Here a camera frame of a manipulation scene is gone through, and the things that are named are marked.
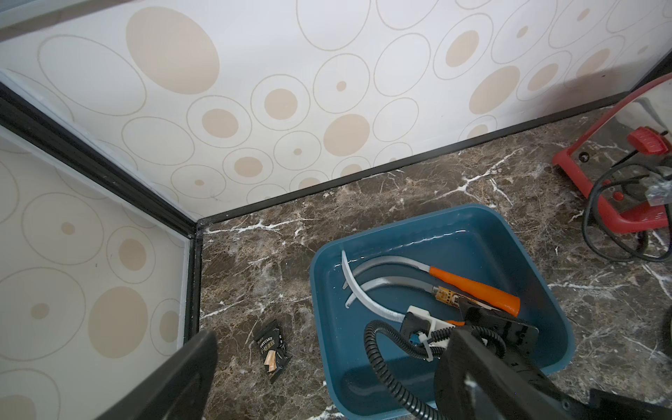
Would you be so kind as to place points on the teal plastic storage box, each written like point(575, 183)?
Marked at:
point(470, 241)

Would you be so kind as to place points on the orange handled sickle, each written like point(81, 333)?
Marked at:
point(487, 296)
point(363, 297)

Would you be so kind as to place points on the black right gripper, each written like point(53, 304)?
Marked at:
point(472, 323)

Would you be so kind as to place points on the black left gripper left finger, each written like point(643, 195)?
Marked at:
point(178, 389)

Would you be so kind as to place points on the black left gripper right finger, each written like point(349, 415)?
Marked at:
point(480, 382)

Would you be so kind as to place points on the wooden handled labelled sickle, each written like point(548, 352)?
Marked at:
point(442, 294)

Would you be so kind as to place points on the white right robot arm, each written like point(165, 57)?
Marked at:
point(601, 405)

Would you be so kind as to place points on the red polka dot toaster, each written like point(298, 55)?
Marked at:
point(635, 133)

